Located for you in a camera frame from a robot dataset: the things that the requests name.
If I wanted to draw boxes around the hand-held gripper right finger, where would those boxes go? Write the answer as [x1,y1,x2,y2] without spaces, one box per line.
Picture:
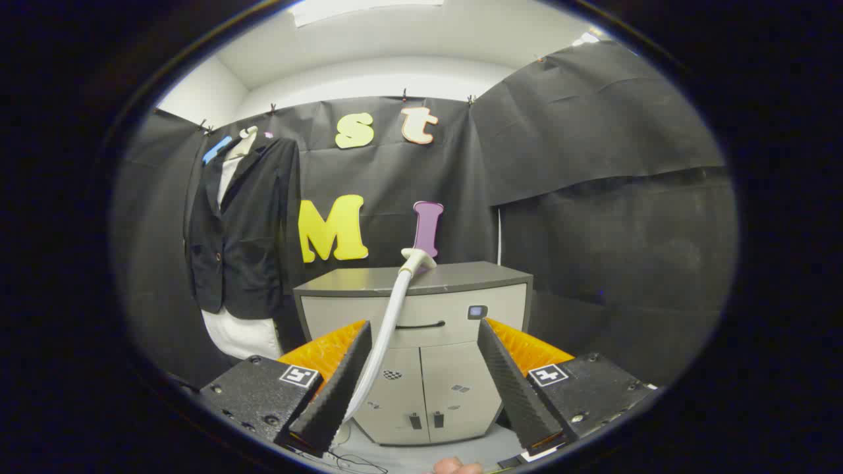
[477,318,659,458]

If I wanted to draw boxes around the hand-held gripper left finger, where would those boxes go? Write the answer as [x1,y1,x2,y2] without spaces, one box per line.
[198,319,373,458]

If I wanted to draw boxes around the white shirt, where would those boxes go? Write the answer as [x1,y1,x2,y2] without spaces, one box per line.
[201,155,285,361]

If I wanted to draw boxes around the white garment steamer head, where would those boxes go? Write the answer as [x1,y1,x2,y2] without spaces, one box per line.
[400,248,437,277]

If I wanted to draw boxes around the black suit jacket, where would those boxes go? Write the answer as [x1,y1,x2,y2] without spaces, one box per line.
[184,135,304,321]

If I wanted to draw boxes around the white clothes hanger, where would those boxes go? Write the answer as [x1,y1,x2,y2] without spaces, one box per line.
[227,125,259,162]

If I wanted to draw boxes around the grey cabinet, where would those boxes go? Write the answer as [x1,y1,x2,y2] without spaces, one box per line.
[293,261,534,446]

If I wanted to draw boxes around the black backdrop cloth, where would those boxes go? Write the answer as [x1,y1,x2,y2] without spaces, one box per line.
[112,41,738,396]

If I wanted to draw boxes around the wide ceiling light panel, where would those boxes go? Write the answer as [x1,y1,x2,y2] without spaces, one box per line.
[290,0,445,28]

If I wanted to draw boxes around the black floor cables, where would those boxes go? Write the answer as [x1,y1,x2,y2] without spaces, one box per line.
[326,448,389,474]

